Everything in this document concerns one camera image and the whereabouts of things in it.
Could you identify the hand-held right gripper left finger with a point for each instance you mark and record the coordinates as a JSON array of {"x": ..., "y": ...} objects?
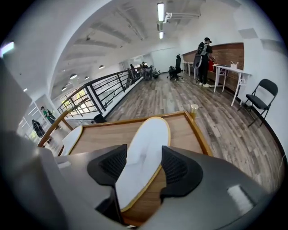
[{"x": 103, "y": 167}]

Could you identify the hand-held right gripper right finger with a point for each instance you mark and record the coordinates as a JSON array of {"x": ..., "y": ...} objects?
[{"x": 186, "y": 175}]

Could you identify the white oval insole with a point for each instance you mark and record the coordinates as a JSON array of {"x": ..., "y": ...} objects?
[
  {"x": 72, "y": 140},
  {"x": 146, "y": 143}
]

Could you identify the wooden shoe rack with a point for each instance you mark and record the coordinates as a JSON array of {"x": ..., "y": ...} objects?
[{"x": 105, "y": 137}]

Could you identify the black trash bin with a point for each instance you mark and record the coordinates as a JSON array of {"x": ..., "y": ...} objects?
[{"x": 99, "y": 119}]

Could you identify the black metal railing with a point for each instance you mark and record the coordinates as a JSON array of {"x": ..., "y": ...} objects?
[{"x": 103, "y": 89}]

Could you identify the dark wheeled equipment cluster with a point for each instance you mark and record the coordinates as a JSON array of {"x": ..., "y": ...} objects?
[{"x": 147, "y": 73}]

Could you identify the black office chair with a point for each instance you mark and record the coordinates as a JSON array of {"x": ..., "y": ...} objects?
[{"x": 176, "y": 69}]

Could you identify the white folding table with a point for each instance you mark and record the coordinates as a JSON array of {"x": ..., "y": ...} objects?
[
  {"x": 231, "y": 70},
  {"x": 190, "y": 65}
]

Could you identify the black folding chair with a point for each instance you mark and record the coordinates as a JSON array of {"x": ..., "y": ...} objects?
[{"x": 263, "y": 94}]

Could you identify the red box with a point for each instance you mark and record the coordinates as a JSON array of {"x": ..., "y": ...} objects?
[{"x": 212, "y": 66}]

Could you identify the small white container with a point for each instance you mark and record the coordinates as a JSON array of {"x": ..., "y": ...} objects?
[{"x": 234, "y": 64}]

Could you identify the white ceiling-mounted unit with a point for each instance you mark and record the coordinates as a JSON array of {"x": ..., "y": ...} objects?
[{"x": 182, "y": 15}]

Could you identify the white wall vent panel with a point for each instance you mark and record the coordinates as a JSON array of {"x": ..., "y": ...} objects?
[{"x": 247, "y": 33}]

